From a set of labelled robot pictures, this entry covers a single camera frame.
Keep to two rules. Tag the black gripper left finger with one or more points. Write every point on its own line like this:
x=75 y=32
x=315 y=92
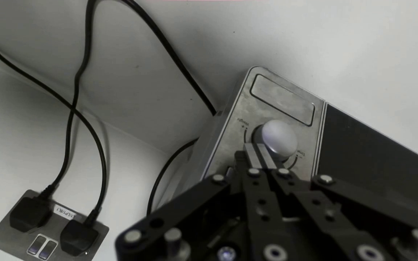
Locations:
x=189 y=212

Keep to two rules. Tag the silver microwave oven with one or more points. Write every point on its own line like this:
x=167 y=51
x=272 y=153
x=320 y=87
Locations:
x=282 y=96

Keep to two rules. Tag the black glass microwave door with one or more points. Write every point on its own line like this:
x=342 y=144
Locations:
x=363 y=150

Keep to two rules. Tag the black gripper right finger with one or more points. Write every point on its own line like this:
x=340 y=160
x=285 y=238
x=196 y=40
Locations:
x=345 y=208

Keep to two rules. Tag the black mains plug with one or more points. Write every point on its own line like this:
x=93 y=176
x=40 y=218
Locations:
x=79 y=237
x=30 y=212

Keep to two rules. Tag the steel double socket plate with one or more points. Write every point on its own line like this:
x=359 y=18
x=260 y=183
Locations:
x=6 y=237

